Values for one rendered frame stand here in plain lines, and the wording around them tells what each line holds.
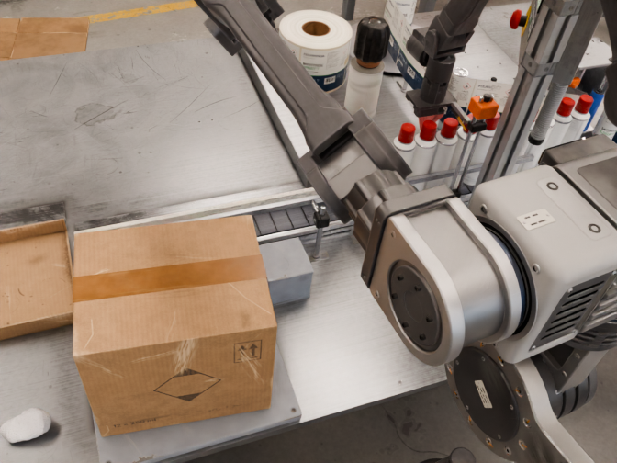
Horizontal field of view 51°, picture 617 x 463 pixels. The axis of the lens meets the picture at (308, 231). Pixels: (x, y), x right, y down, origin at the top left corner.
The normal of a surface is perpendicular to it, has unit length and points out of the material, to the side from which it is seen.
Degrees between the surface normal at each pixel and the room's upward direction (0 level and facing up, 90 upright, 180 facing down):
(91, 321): 0
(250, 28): 38
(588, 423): 0
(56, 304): 0
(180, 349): 90
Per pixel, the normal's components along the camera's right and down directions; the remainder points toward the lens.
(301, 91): -0.37, -0.24
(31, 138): 0.08, -0.67
